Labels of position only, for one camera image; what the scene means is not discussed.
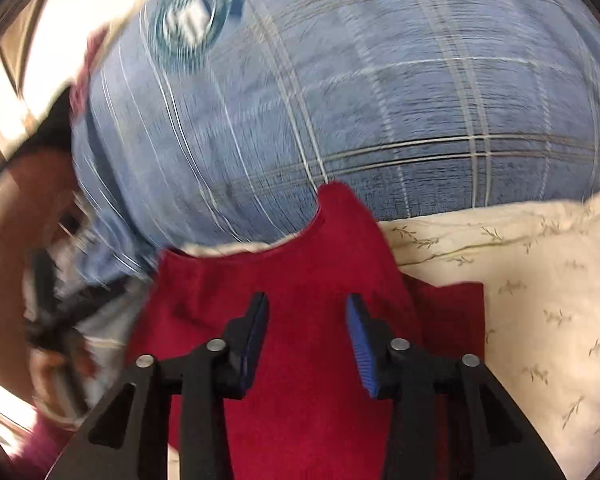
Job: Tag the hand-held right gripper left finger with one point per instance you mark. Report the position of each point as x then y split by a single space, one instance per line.
252 345

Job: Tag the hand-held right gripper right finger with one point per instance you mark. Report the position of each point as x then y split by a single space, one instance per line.
362 350

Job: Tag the red knit garment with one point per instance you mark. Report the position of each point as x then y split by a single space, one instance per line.
305 270

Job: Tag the blue plaid pillow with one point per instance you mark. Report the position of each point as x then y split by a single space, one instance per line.
355 110

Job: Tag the white leaf-print bed sheet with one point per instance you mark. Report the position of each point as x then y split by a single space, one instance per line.
530 310

